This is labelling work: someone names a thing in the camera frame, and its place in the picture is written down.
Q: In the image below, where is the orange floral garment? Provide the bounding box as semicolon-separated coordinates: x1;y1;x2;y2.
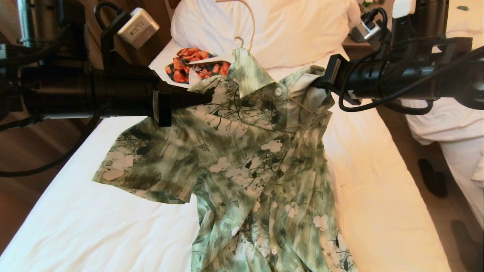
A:
165;48;232;84

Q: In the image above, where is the grey tissue box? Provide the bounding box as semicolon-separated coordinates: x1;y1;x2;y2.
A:
350;26;373;43

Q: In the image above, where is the white hanger with metal hook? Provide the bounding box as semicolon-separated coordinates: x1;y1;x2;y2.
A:
188;37;246;76

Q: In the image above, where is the brown curtain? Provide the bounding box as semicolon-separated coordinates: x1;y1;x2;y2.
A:
0;0;171;197

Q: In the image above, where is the white duvet bed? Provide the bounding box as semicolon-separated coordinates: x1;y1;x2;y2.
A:
393;0;484;227

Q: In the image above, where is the white wire hanger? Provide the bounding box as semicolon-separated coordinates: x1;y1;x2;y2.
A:
216;0;320;127

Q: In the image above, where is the white sheeted bed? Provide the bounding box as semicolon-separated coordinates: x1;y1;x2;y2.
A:
0;40;450;272

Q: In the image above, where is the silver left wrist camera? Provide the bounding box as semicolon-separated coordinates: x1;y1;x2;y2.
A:
116;8;160;49

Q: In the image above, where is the black slipper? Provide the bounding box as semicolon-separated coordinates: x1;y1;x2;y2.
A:
418;159;448;198

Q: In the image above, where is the green floral short-sleeve shirt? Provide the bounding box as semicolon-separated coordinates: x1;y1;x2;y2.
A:
93;48;358;272

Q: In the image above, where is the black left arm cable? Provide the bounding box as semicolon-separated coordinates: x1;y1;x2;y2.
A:
0;106;110;177

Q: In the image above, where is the white pillow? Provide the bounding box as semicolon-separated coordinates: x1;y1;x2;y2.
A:
171;0;360;70

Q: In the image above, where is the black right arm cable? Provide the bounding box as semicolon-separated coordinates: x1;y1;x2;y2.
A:
338;8;484;114

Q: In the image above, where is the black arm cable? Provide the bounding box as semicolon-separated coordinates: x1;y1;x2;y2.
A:
338;8;484;114
0;106;110;177

